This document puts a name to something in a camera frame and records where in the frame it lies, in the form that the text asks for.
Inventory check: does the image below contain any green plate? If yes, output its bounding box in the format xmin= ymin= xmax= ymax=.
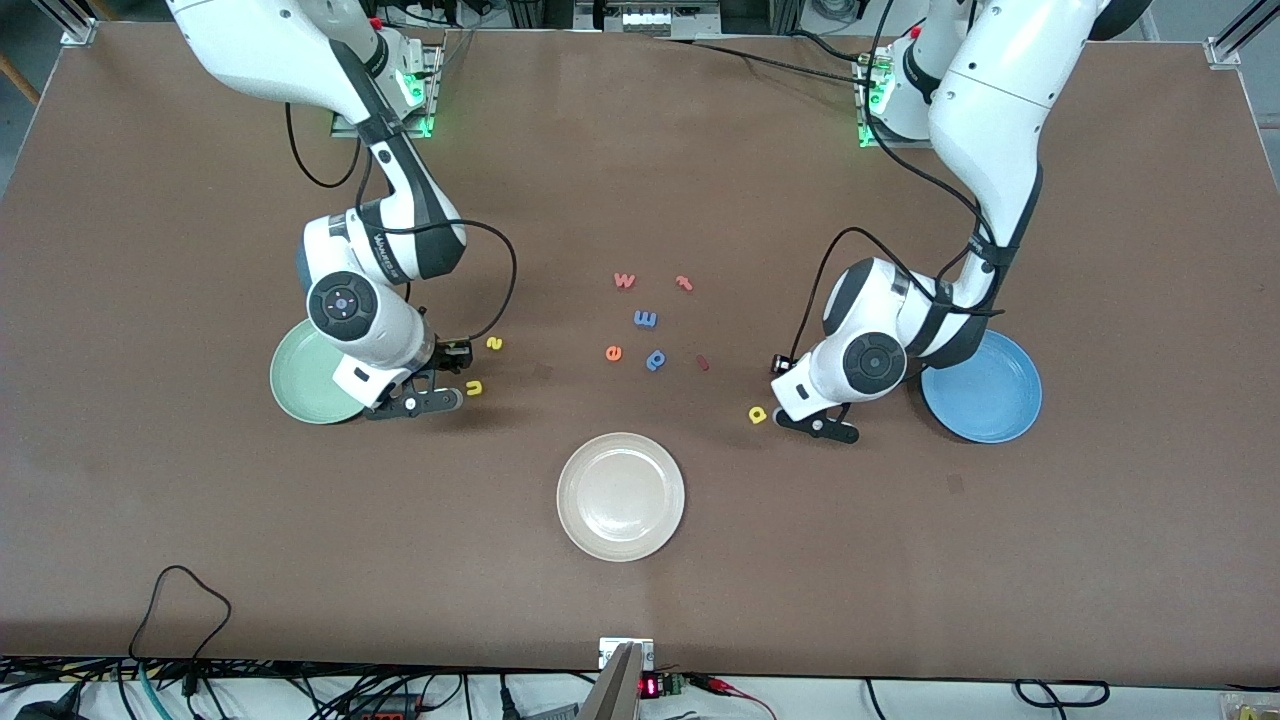
xmin=269 ymin=318 xmax=367 ymax=426

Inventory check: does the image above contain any blue plate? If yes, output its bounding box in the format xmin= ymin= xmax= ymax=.
xmin=920 ymin=330 xmax=1043 ymax=445

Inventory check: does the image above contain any cream plate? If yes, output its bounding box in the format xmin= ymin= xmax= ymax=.
xmin=556 ymin=432 xmax=687 ymax=563

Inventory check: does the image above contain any red black box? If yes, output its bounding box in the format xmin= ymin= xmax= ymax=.
xmin=345 ymin=695 xmax=421 ymax=720

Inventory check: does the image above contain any white terminal device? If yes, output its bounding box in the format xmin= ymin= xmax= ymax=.
xmin=575 ymin=0 xmax=721 ymax=37

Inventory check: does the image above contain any wooden stick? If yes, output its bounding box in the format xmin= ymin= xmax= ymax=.
xmin=0 ymin=50 xmax=41 ymax=106

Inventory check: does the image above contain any black power adapter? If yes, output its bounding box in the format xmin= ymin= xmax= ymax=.
xmin=15 ymin=690 xmax=81 ymax=720

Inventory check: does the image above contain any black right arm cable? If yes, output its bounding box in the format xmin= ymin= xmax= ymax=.
xmin=285 ymin=100 xmax=518 ymax=346

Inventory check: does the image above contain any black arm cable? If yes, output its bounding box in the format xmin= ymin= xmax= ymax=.
xmin=795 ymin=0 xmax=1004 ymax=361
xmin=285 ymin=100 xmax=518 ymax=346

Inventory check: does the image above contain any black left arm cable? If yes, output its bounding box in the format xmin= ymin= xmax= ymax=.
xmin=795 ymin=0 xmax=1004 ymax=361

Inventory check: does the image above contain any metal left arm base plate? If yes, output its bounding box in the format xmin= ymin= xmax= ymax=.
xmin=855 ymin=50 xmax=963 ymax=151

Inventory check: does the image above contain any looped black cable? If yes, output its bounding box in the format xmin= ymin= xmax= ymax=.
xmin=128 ymin=565 xmax=233 ymax=663

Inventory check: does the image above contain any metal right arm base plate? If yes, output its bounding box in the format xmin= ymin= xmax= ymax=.
xmin=330 ymin=40 xmax=443 ymax=139

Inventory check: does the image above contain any long black table cable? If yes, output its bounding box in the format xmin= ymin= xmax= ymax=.
xmin=640 ymin=30 xmax=886 ymax=91

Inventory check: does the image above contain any red clip lead wire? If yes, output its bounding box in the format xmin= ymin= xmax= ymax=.
xmin=690 ymin=674 xmax=776 ymax=720

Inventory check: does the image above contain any silver camera mount bracket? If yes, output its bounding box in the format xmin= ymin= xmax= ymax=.
xmin=598 ymin=637 xmax=656 ymax=671

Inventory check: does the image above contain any grey camera mount bar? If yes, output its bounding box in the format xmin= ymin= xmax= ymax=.
xmin=578 ymin=642 xmax=645 ymax=720

